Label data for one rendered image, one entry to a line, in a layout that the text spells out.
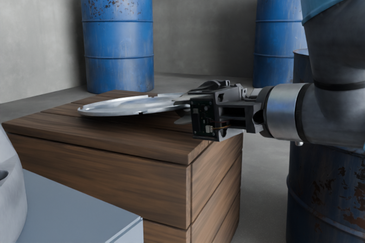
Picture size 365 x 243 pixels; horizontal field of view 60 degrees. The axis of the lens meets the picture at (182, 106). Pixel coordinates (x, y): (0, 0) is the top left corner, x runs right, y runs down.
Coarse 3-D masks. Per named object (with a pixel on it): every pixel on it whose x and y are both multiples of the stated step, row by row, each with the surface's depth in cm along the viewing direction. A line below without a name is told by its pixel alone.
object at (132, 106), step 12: (144, 96) 82; (168, 96) 81; (84, 108) 69; (96, 108) 67; (108, 108) 65; (120, 108) 63; (132, 108) 62; (144, 108) 60; (156, 108) 54; (168, 108) 55; (180, 108) 56
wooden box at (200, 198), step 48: (96, 96) 86; (48, 144) 58; (96, 144) 54; (144, 144) 51; (192, 144) 51; (240, 144) 80; (96, 192) 56; (144, 192) 52; (192, 192) 50; (240, 192) 86; (144, 240) 54; (192, 240) 53
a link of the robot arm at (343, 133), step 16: (304, 96) 37; (320, 96) 35; (336, 96) 33; (352, 96) 32; (304, 112) 36; (320, 112) 35; (336, 112) 33; (352, 112) 32; (304, 128) 37; (320, 128) 35; (336, 128) 34; (352, 128) 33; (336, 144) 36; (352, 144) 34
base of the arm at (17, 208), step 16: (0, 128) 14; (0, 144) 14; (0, 160) 14; (16, 160) 14; (0, 176) 13; (16, 176) 13; (0, 192) 12; (16, 192) 13; (0, 208) 11; (16, 208) 13; (0, 224) 11; (16, 224) 13; (0, 240) 11; (16, 240) 13
